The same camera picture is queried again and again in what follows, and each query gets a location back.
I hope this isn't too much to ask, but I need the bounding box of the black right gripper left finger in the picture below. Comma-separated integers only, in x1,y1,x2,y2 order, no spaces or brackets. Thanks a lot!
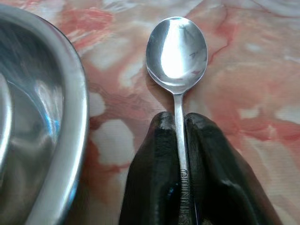
119,111,181,225

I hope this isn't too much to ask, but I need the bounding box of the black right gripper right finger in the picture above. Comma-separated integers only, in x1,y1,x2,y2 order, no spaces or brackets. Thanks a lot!
184,112,282,225

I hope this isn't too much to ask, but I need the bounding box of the stainless steel spoon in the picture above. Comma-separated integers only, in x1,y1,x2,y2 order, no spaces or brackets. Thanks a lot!
145,16,209,225

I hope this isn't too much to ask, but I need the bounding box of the round stainless steel bowl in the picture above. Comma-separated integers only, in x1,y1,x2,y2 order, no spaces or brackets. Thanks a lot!
0,4,90,225

